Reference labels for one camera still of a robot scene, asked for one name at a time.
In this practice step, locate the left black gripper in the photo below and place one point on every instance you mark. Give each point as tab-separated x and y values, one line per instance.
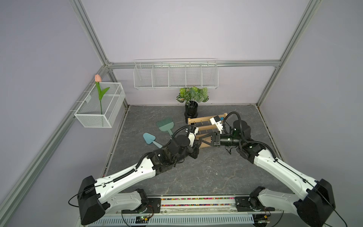
195	148

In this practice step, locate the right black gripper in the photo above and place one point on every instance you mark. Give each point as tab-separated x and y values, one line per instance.
217	137

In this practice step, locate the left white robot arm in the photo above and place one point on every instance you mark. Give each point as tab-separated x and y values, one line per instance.
150	165

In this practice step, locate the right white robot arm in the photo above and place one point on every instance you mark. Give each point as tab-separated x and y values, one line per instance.
312	200

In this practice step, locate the wooden jewelry display stand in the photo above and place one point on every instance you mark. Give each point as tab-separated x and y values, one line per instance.
206	125

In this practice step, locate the teal small shovel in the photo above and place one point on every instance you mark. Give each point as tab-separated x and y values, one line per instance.
150	139

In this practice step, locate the potted green plant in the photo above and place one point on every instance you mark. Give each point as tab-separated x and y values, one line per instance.
191	97

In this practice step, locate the pink artificial tulip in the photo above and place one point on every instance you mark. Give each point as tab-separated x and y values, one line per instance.
101	92

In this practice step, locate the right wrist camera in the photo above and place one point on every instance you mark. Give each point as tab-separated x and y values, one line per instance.
218	122

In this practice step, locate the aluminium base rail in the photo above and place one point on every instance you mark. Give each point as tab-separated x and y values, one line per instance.
198	202

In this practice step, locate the white wire wall shelf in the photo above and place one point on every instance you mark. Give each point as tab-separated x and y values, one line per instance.
175	73

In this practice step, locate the white slotted cable duct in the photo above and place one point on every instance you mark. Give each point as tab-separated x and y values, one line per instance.
174	220

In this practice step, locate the white mesh wall basket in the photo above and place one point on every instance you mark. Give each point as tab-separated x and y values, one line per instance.
88	112

